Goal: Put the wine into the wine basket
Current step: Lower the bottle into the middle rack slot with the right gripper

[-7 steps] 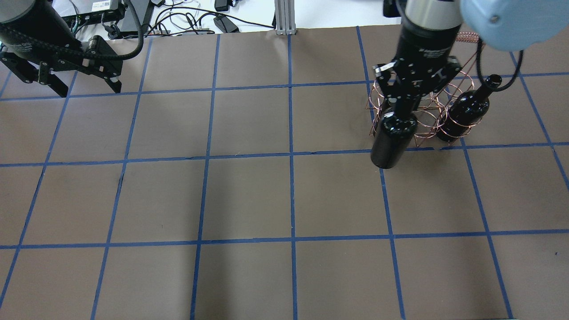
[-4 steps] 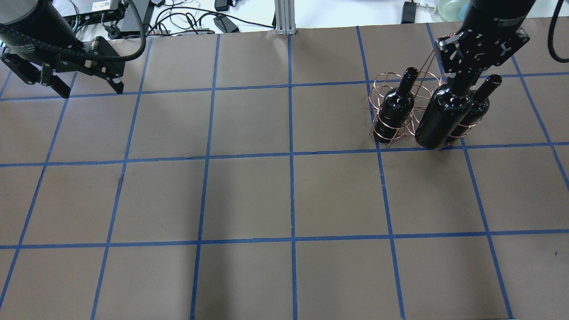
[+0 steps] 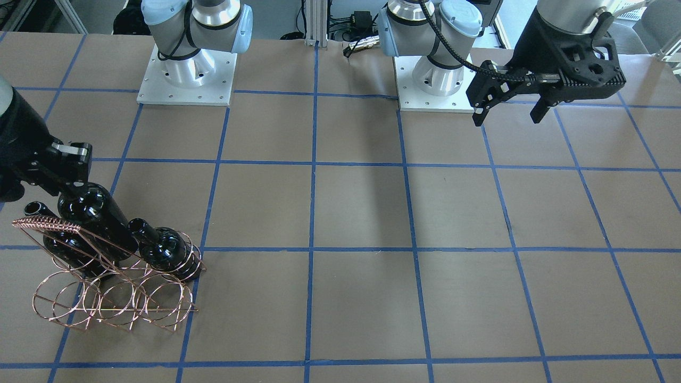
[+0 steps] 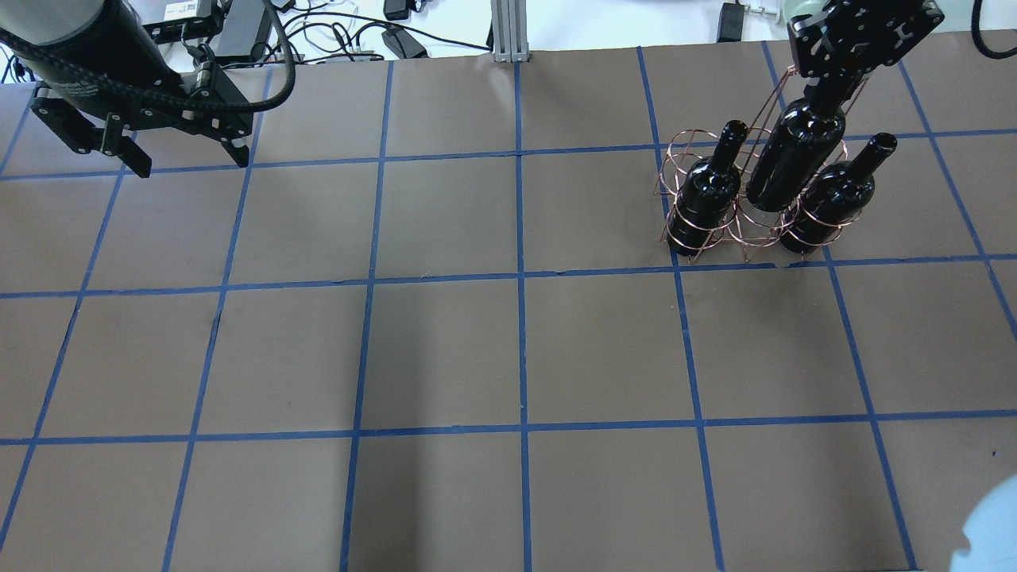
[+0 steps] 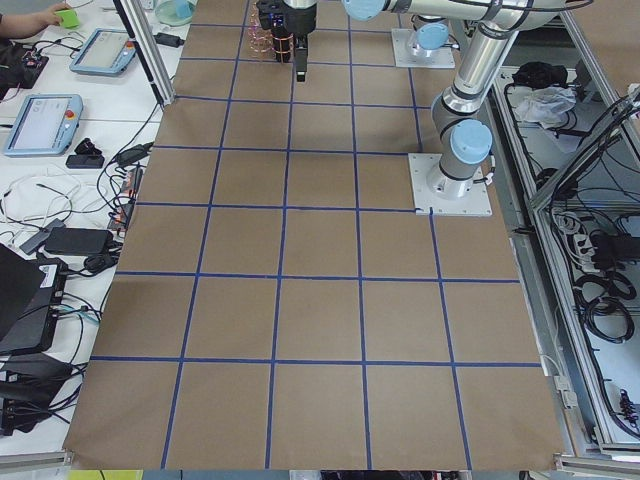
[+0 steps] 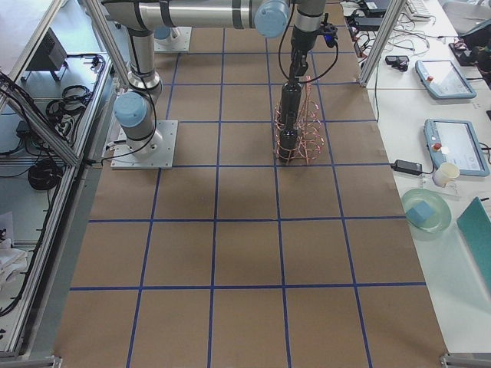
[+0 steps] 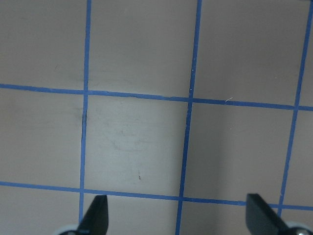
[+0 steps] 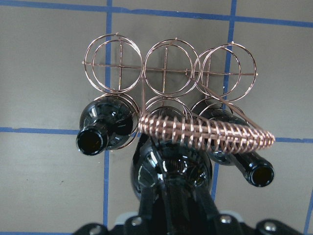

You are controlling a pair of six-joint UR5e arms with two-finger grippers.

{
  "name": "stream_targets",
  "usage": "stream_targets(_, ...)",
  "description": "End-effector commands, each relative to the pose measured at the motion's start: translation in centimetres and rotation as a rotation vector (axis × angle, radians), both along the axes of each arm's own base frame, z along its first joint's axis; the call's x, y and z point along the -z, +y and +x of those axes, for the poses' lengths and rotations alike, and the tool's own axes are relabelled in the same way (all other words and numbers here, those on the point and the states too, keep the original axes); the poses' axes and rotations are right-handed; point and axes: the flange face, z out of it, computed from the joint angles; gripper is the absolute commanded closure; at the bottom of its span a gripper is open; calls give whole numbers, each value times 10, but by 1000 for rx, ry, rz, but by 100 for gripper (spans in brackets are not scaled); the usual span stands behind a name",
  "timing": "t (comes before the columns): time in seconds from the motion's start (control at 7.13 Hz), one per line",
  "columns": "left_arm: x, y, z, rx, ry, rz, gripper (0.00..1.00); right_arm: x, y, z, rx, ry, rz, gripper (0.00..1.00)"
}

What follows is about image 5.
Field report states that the blue teach pendant far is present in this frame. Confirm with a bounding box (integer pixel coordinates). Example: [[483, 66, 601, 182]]
[[69, 28, 136, 77]]

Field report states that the black power adapter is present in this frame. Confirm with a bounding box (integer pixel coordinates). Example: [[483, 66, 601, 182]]
[[154, 32, 184, 48]]

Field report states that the copper wire wine basket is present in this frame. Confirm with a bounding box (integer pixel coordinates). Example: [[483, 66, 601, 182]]
[[248, 1, 293, 61]]

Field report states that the green glass bowl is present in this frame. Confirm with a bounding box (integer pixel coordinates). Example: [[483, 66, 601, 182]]
[[154, 0, 196, 27]]

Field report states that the blue foam block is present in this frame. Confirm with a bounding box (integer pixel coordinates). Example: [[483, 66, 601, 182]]
[[173, 0, 192, 19]]

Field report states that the dark bottle in basket front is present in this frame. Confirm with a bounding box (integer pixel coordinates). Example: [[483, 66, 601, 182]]
[[271, 18, 291, 63]]

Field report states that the person hand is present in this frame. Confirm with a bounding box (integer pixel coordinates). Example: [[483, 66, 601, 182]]
[[0, 2, 70, 39]]

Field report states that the black power brick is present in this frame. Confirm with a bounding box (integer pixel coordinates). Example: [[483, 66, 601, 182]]
[[44, 227, 113, 256]]

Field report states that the black laptop computer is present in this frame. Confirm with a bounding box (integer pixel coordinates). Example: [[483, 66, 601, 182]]
[[1, 245, 67, 356]]

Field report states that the aluminium frame post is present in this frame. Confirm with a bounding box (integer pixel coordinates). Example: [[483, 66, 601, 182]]
[[113, 0, 175, 106]]

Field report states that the blue teach pendant near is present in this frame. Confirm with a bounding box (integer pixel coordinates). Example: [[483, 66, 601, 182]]
[[3, 94, 84, 158]]

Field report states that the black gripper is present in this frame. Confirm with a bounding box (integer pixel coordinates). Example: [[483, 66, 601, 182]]
[[285, 4, 317, 82]]

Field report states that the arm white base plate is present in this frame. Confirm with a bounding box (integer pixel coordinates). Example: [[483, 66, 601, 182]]
[[391, 28, 455, 69], [408, 153, 492, 217]]

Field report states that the blue teach pendant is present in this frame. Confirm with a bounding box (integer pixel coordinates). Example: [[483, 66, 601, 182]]
[[3, 94, 84, 158], [69, 28, 136, 77]]

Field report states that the crumpled white cloth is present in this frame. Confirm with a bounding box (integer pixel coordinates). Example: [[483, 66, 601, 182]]
[[514, 86, 576, 129]]

